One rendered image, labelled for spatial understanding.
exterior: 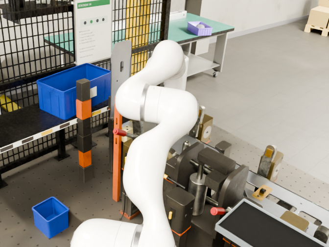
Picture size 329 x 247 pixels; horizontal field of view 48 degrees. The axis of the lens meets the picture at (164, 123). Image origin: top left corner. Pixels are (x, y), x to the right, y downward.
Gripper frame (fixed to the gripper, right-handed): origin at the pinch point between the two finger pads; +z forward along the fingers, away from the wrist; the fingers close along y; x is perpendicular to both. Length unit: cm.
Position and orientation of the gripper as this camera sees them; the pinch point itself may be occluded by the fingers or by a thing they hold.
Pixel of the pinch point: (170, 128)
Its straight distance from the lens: 156.5
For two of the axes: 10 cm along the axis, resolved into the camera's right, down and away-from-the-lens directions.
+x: -7.5, -3.8, 5.4
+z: -0.8, 8.7, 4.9
